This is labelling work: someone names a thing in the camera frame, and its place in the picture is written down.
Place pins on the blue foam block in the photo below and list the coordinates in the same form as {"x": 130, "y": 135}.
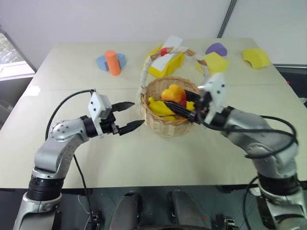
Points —
{"x": 122, "y": 61}

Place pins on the white foam rectangular block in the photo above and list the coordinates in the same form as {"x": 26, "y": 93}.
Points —
{"x": 169, "y": 49}

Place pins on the yellow toy banana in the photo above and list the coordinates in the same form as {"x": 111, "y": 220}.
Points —
{"x": 158, "y": 107}

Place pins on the yellow box with white block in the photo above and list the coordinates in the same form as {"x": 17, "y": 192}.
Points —
{"x": 173, "y": 64}

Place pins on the window with grey frame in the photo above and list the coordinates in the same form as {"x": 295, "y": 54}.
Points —
{"x": 10, "y": 57}

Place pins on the yellow foam square block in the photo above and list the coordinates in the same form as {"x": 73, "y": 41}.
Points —
{"x": 217, "y": 62}

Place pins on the purple foam half-round block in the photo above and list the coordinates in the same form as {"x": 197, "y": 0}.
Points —
{"x": 217, "y": 49}

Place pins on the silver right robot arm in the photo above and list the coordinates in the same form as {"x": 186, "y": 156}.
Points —
{"x": 263, "y": 146}

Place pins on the orange foam cylinder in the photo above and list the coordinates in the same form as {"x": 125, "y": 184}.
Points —
{"x": 113, "y": 62}

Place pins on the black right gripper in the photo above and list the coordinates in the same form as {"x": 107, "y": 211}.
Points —
{"x": 202, "y": 106}

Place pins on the yellow foam arch block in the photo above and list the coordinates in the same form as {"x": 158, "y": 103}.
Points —
{"x": 256, "y": 57}

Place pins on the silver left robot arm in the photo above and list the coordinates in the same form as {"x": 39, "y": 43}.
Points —
{"x": 60, "y": 141}

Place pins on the orange yellow toy peach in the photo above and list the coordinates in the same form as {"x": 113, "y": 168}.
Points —
{"x": 172, "y": 94}

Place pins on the dark rounded shape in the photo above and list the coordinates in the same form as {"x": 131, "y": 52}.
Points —
{"x": 126, "y": 210}
{"x": 185, "y": 210}

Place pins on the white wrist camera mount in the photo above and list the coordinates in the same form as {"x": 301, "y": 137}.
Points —
{"x": 217, "y": 89}
{"x": 97, "y": 105}

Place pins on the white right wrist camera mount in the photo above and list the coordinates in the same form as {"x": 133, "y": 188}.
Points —
{"x": 217, "y": 89}

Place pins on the black metal stand foot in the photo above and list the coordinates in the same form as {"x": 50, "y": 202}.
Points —
{"x": 226, "y": 222}
{"x": 94, "y": 220}

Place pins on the grey wall pillar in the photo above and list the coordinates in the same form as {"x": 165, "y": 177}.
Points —
{"x": 226, "y": 18}

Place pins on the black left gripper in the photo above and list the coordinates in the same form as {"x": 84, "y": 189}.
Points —
{"x": 110, "y": 124}

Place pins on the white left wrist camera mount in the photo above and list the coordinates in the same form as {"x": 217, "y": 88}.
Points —
{"x": 97, "y": 105}

